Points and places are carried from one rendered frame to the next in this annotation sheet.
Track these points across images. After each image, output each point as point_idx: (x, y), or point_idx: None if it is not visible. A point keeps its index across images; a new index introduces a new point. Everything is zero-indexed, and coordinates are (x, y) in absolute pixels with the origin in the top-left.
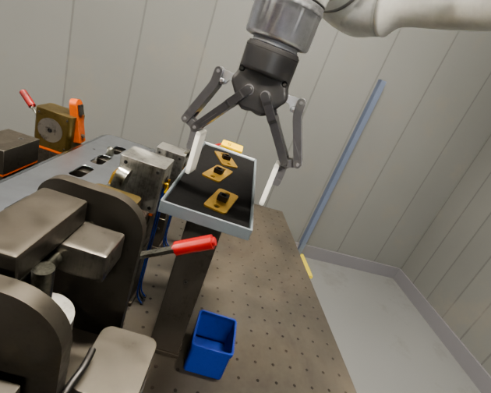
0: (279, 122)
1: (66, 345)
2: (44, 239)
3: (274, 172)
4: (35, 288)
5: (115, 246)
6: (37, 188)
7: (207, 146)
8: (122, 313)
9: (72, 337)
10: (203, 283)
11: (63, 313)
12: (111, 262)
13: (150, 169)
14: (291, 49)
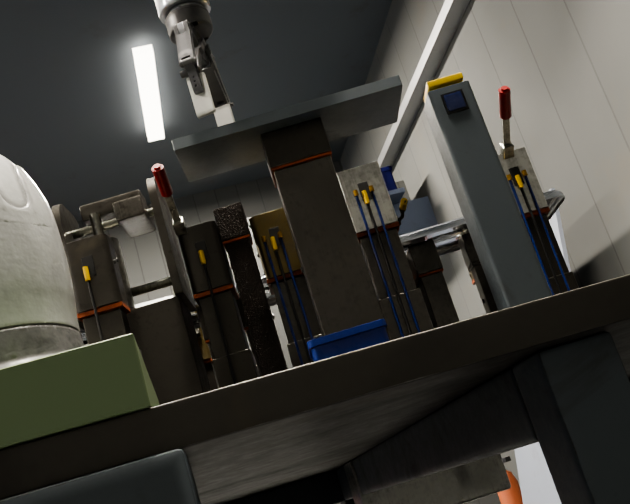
0: (196, 49)
1: (55, 220)
2: (97, 202)
3: (188, 85)
4: (61, 204)
5: (125, 199)
6: None
7: None
8: (167, 264)
9: (59, 218)
10: (301, 258)
11: (58, 208)
12: (124, 209)
13: None
14: (170, 11)
